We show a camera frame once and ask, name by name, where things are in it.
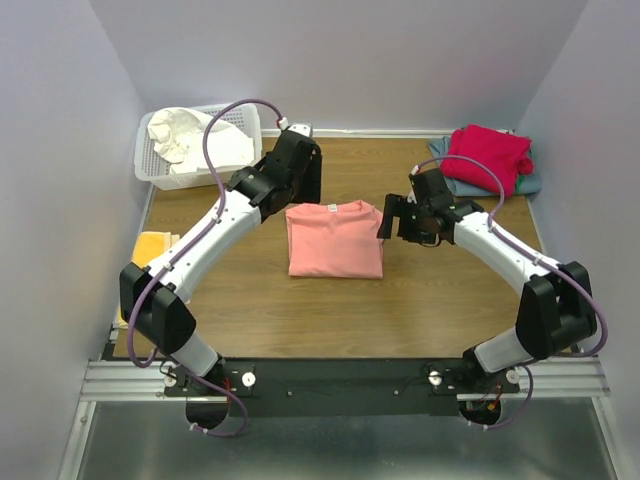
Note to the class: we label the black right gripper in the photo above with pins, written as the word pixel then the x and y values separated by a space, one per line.
pixel 398 205

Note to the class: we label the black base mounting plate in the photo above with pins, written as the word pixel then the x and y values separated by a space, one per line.
pixel 297 387

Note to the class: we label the folded yellow towel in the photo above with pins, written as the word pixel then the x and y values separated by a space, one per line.
pixel 150 245

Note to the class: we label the folded blue t shirt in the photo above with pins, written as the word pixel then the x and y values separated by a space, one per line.
pixel 440 146

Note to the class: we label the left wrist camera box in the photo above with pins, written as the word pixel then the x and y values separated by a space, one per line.
pixel 304 129

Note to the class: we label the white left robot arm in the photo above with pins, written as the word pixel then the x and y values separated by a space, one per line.
pixel 154 298

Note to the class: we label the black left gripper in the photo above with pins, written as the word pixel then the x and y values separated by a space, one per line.
pixel 311 194

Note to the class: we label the folded green t shirt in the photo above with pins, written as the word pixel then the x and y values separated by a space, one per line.
pixel 521 185

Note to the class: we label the white cloth in basket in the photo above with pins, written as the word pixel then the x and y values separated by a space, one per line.
pixel 177 134

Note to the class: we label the pink t shirt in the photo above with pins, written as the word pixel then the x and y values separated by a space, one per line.
pixel 335 241

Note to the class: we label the folded red t shirt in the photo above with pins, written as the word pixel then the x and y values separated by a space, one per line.
pixel 505 155

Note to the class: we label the white plastic basket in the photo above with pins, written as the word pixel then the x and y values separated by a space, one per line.
pixel 149 166

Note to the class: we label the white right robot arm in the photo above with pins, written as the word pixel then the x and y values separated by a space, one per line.
pixel 555 308

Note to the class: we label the aluminium frame rail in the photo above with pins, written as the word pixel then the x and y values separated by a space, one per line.
pixel 557 378

